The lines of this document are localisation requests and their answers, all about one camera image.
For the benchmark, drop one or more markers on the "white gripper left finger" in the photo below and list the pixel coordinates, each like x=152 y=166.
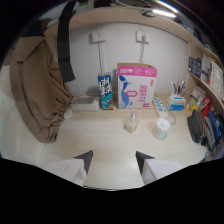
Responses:
x=68 y=168

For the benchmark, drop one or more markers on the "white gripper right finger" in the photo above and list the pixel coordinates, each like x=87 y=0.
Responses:
x=156 y=168

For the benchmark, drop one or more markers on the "round clear cotton swab container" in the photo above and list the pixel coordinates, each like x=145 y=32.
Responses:
x=161 y=128

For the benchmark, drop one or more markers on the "small glass bottle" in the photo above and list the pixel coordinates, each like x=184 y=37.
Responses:
x=132 y=123

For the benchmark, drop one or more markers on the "dark grey pouch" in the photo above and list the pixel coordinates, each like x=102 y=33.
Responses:
x=195 y=126

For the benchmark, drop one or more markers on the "white power strip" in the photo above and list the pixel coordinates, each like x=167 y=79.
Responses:
x=160 y=106

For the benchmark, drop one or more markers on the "white rectangular plastic box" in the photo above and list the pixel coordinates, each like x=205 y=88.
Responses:
x=85 y=103

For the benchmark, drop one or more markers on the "white pen holder with pens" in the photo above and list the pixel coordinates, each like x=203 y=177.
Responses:
x=176 y=98

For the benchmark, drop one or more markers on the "pink and white cardboard box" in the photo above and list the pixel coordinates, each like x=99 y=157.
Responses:
x=136 y=86

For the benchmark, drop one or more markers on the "tall blue drink carton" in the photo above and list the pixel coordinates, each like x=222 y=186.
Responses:
x=105 y=90

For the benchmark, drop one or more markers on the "wooden shelf unit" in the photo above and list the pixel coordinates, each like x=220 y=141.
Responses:
x=203 y=83

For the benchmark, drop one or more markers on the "light strip lamp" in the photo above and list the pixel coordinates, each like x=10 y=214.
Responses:
x=161 y=12

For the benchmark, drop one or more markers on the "wall socket with plug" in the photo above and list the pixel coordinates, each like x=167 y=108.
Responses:
x=142 y=36

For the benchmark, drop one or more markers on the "white wall socket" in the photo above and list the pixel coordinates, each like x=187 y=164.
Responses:
x=98 y=36

